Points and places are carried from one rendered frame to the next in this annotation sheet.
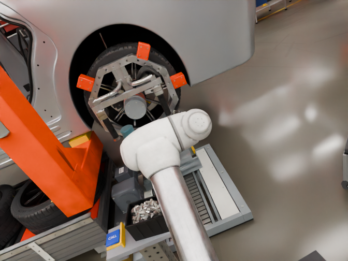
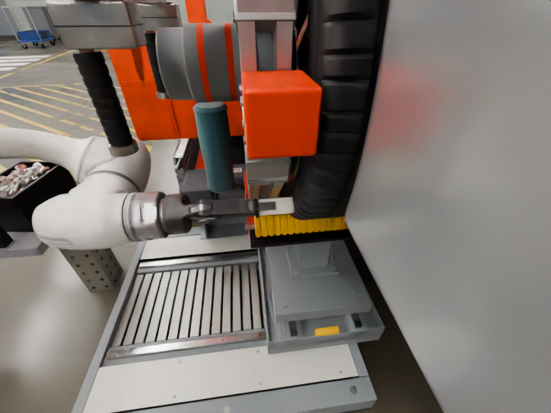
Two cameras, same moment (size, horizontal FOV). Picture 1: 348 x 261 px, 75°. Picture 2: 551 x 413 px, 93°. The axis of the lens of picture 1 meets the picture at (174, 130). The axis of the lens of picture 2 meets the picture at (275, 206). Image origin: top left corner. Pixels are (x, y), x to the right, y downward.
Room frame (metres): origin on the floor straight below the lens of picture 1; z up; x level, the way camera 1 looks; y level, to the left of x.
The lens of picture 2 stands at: (1.42, -0.45, 0.94)
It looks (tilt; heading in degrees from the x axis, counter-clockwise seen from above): 37 degrees down; 81
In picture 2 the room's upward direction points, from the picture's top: straight up
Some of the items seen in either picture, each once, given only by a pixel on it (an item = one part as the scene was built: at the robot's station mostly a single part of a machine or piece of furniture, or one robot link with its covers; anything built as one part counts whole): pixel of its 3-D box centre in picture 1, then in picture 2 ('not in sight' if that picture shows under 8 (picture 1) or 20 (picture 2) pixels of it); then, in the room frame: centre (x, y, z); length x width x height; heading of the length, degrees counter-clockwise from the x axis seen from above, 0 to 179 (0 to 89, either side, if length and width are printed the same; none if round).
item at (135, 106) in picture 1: (134, 103); (219, 65); (1.39, 0.16, 0.85); 0.21 x 0.14 x 0.14; 179
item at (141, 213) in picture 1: (149, 215); (27, 192); (0.80, 0.27, 0.51); 0.20 x 0.14 x 0.13; 81
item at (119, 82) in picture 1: (105, 86); not in sight; (1.34, 0.26, 1.03); 0.19 x 0.18 x 0.11; 179
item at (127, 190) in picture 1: (132, 187); (235, 206); (1.38, 0.47, 0.26); 0.42 x 0.18 x 0.35; 179
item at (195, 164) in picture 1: (169, 163); (307, 274); (1.63, 0.15, 0.13); 0.50 x 0.36 x 0.10; 89
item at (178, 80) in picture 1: (177, 80); (276, 112); (1.46, -0.16, 0.85); 0.09 x 0.08 x 0.07; 89
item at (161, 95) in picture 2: (111, 128); (157, 65); (1.23, 0.33, 0.83); 0.04 x 0.04 x 0.16
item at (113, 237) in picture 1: (113, 238); not in sight; (0.80, 0.49, 0.47); 0.07 x 0.07 x 0.02; 89
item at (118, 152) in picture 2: (164, 105); (107, 104); (1.22, -0.01, 0.83); 0.04 x 0.04 x 0.16
